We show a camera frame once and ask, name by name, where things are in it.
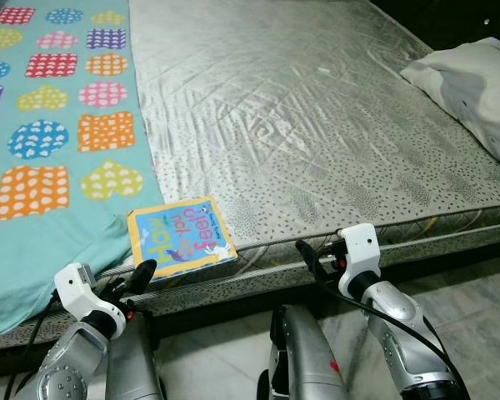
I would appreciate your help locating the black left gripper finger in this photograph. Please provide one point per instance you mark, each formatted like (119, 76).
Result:
(142, 273)

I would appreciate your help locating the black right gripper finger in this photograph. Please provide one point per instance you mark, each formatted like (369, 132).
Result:
(310, 260)

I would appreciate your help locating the colourful children's board book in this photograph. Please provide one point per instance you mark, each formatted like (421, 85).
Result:
(179, 237)

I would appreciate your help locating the white pillow with tree print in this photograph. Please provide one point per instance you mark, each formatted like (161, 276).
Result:
(475, 92)

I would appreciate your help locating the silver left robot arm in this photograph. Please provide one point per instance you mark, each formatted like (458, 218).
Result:
(67, 367)

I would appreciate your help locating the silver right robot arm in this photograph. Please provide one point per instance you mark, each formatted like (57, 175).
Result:
(392, 308)

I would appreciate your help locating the silver left robot leg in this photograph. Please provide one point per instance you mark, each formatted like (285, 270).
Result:
(137, 367)

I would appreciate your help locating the silver robot leg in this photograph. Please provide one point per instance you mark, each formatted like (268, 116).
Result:
(137, 367)
(304, 358)

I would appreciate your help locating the silver right robot leg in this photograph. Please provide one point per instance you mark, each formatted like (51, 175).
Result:
(304, 358)

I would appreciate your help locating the white dotted mattress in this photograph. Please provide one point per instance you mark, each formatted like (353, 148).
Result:
(300, 125)

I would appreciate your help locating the teal blanket with colourful hearts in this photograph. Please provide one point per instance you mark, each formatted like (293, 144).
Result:
(58, 125)

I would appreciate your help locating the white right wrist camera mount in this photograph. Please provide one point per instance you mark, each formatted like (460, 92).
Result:
(360, 246)

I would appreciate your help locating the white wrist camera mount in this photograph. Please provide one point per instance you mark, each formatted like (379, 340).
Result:
(360, 246)
(79, 287)

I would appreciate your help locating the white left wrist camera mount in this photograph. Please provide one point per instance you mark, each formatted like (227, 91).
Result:
(79, 287)

